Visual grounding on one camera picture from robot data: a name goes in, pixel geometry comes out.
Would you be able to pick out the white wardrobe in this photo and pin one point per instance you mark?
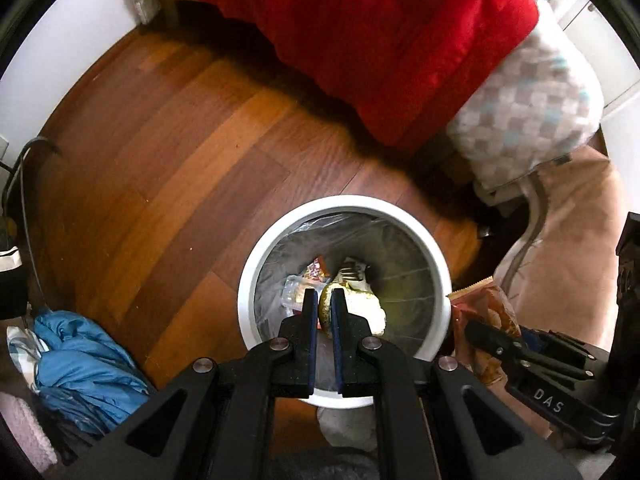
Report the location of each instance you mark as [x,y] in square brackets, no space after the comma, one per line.
[605,55]

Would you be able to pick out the pink table cover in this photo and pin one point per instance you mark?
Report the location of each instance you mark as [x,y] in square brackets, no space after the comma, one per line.
[575,240]

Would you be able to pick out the brown snack packet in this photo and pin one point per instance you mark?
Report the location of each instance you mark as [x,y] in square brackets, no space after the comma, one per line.
[497,310]

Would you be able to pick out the red blanket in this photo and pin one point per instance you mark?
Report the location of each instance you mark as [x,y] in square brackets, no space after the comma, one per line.
[360,35]

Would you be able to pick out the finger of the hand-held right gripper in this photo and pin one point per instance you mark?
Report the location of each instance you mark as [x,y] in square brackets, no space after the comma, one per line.
[492,340]
[560,347]

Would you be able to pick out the clear bin liner bag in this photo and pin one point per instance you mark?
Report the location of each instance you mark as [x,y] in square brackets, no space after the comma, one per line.
[400,265]

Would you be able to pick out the clear plastic tray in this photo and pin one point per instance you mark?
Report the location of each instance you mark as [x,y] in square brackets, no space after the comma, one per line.
[294,292]

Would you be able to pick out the blue jacket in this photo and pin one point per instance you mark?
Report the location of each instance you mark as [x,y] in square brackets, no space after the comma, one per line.
[85,365]

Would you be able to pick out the checkered bed sheet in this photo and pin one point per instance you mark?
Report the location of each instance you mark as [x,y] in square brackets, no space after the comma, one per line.
[535,100]

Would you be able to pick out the red snack packet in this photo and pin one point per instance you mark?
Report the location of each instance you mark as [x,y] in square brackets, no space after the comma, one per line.
[316,267]

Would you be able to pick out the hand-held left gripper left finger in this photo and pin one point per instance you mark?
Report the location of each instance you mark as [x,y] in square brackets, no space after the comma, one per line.
[311,340]

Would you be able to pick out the pink knit cloth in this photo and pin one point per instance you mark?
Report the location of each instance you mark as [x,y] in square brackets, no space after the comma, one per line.
[25,430]

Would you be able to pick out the white round trash bin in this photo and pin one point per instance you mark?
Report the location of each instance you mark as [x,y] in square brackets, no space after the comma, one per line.
[250,310]

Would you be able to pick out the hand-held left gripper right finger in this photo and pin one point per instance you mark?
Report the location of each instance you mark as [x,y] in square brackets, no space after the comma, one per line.
[336,340]

